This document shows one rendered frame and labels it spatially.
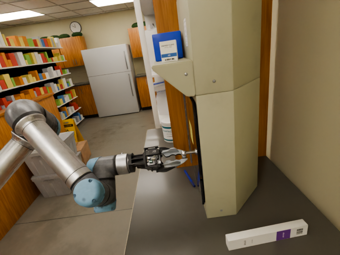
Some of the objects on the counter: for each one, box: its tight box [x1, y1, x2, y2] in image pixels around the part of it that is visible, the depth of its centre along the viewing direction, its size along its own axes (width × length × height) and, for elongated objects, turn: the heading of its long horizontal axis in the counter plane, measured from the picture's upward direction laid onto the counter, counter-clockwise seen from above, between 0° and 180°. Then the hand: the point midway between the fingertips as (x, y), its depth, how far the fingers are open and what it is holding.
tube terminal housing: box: [176, 0, 262, 218], centre depth 77 cm, size 25×32×77 cm
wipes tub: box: [161, 117, 173, 143], centre depth 144 cm, size 13×13×15 cm
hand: (183, 156), depth 76 cm, fingers closed, pressing on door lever
